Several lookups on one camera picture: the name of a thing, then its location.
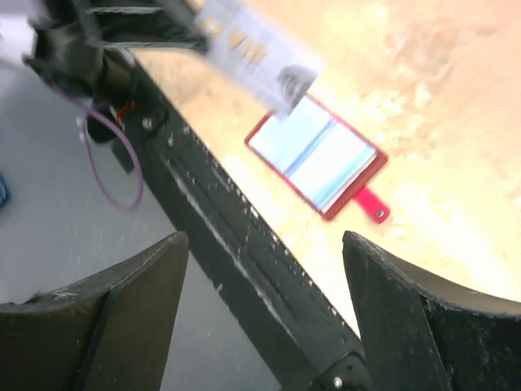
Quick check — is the red leather card holder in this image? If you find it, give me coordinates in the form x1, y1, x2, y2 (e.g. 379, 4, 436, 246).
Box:
245, 94, 390, 224

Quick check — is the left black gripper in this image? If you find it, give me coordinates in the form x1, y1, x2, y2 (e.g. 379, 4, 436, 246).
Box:
24, 0, 208, 102

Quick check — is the silver credit card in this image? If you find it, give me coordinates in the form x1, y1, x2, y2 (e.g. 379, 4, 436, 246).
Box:
196, 1, 323, 117

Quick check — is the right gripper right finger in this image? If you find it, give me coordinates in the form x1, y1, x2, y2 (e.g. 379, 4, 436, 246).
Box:
343, 231, 520, 390

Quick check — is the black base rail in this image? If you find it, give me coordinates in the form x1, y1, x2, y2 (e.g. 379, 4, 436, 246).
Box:
123, 65, 373, 390

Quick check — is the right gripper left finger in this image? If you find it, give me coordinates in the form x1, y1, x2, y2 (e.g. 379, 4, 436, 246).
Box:
1, 232, 189, 391

